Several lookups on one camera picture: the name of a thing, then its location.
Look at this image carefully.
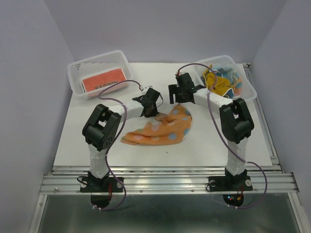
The right aluminium side rail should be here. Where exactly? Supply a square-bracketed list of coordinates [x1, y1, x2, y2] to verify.
[242, 63, 282, 171]

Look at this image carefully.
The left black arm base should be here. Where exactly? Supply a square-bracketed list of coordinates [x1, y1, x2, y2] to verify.
[77, 176, 123, 194]

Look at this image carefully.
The brown bear towel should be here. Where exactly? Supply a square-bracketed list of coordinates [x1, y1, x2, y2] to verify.
[81, 68, 126, 93]

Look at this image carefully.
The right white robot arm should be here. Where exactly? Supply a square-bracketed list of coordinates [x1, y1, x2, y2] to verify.
[168, 73, 254, 192]

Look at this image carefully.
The yellow blue hello towel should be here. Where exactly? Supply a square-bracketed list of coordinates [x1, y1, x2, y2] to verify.
[201, 69, 234, 99]

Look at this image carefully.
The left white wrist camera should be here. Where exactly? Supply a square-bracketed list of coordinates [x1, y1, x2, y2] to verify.
[141, 86, 153, 96]

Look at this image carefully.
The orange plush towel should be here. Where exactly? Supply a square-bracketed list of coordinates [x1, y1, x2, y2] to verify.
[121, 104, 192, 146]

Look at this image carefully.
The white plastic basket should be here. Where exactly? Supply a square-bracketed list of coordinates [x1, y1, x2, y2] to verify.
[68, 50, 132, 100]
[193, 55, 257, 111]

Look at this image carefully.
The right white plastic basket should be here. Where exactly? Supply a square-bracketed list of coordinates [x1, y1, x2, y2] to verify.
[193, 55, 257, 111]

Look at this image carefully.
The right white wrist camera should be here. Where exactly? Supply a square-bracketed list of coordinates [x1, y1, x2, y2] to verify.
[175, 71, 187, 77]

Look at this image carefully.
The light blue colourful towel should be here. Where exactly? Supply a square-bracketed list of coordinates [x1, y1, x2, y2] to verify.
[215, 67, 242, 99]

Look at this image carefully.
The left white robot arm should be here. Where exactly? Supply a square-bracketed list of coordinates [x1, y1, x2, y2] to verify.
[77, 87, 162, 193]

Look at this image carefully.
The aluminium mounting rail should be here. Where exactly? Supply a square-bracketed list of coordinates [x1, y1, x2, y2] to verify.
[39, 165, 299, 195]

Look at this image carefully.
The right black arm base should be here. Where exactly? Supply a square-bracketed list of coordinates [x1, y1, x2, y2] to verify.
[207, 176, 253, 193]

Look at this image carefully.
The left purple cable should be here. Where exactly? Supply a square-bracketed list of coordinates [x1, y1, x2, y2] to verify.
[97, 80, 144, 211]

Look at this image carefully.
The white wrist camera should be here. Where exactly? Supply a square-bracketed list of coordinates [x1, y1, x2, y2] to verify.
[175, 71, 187, 77]
[141, 86, 153, 96]

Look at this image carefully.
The left white plastic basket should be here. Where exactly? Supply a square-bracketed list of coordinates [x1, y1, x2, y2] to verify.
[68, 50, 132, 100]

